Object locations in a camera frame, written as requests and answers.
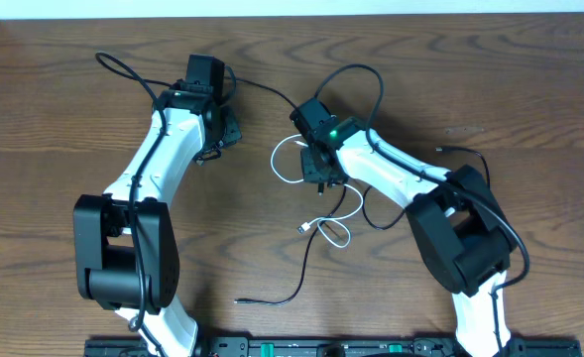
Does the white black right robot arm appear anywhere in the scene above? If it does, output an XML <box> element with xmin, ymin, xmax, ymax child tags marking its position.
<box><xmin>293</xmin><ymin>115</ymin><xmax>524</xmax><ymax>356</ymax></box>

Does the white usb cable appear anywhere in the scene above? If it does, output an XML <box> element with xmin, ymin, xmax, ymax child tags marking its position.
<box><xmin>270</xmin><ymin>133</ymin><xmax>365</xmax><ymax>250</ymax></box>

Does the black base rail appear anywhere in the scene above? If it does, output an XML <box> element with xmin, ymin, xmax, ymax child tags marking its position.
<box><xmin>82</xmin><ymin>335</ymin><xmax>583</xmax><ymax>357</ymax></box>

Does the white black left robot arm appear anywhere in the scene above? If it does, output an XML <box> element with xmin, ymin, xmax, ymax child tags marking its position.
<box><xmin>72</xmin><ymin>89</ymin><xmax>241</xmax><ymax>356</ymax></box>

